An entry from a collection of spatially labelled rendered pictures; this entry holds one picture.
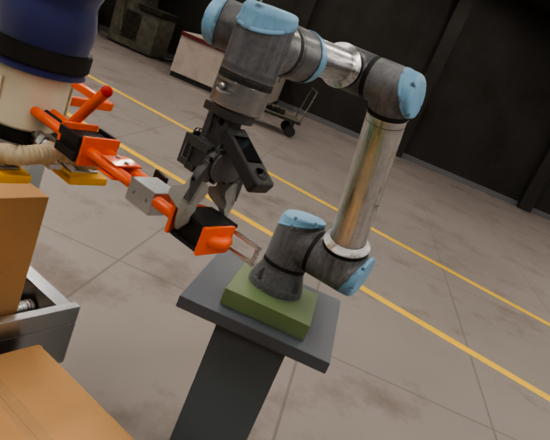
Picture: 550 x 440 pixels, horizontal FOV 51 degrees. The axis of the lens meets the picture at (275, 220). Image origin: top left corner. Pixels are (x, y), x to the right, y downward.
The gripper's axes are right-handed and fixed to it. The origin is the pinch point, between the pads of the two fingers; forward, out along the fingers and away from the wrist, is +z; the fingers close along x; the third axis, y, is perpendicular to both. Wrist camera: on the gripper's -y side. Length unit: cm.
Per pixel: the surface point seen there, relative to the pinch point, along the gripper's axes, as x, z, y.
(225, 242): 0.6, -0.4, -6.4
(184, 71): -722, 105, 786
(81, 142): 4.9, -1.3, 30.9
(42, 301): -28, 67, 73
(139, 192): 3.7, 0.3, 13.0
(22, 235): -13, 40, 68
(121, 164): 2.1, -1.3, 21.4
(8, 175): 10.7, 11.2, 42.4
